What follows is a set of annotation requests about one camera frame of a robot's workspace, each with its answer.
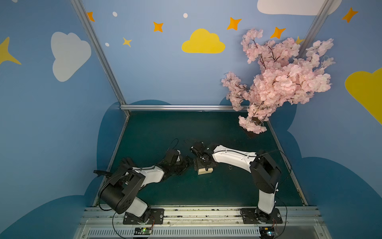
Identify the white flower gift box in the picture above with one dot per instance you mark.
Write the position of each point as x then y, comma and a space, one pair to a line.
204, 170

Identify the black red handled tool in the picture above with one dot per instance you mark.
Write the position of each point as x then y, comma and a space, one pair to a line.
102, 173

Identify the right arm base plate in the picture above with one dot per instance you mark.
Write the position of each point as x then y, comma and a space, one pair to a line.
256, 216

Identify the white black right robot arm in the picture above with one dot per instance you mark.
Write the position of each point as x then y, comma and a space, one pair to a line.
264, 170

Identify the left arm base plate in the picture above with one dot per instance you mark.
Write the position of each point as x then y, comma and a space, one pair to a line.
150, 216

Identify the aluminium frame post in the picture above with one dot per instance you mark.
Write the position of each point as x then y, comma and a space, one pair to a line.
314, 29
87, 25

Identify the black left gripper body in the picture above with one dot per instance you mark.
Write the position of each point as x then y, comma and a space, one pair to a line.
181, 166

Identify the left green circuit board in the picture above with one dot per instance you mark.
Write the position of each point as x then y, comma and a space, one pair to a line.
143, 232

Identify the right aluminium frame post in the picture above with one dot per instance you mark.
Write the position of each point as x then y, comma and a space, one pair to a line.
314, 29

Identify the front aluminium rail track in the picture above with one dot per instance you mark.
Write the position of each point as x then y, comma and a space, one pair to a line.
203, 222

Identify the left aluminium frame post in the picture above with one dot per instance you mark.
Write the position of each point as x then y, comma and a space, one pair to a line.
87, 25

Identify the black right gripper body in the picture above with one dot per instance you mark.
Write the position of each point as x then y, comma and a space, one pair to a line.
203, 163

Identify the right green circuit board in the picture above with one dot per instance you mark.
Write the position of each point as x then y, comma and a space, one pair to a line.
267, 233

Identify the pink cherry blossom tree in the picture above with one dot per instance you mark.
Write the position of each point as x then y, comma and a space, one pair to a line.
284, 78

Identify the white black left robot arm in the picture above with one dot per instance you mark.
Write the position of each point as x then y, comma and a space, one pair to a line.
121, 188

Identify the brown tree base plate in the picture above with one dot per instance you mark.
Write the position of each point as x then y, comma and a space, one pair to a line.
253, 133

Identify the black glove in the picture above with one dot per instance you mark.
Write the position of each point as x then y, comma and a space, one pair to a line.
127, 164

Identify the green circuit board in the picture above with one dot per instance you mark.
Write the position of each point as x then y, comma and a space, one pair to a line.
267, 233
143, 232

